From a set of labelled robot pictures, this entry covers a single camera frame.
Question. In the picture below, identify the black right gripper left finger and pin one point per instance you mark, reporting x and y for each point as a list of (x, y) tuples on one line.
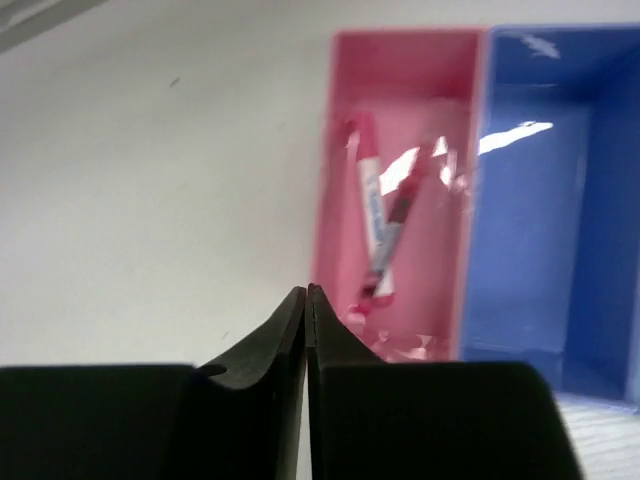
[(240, 414)]

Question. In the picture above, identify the pink white pen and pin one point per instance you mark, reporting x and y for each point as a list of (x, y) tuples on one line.
[(362, 148)]

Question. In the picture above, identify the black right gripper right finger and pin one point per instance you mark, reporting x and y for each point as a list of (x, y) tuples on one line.
[(334, 357)]

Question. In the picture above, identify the pink container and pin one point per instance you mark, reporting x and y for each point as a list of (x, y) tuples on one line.
[(421, 85)]

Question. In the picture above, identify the dark blue container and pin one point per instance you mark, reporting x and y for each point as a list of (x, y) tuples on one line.
[(553, 271)]

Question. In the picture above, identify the red pen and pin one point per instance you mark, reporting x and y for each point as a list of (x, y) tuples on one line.
[(406, 190)]

